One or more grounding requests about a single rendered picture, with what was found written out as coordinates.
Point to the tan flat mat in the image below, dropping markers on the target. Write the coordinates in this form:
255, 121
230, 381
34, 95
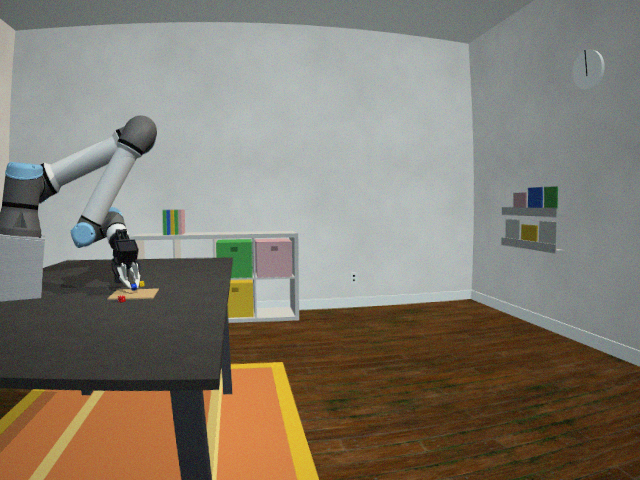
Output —
138, 294

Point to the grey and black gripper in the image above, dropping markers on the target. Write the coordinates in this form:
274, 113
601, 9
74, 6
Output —
127, 254

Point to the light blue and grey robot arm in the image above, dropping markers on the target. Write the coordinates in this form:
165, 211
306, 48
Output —
19, 212

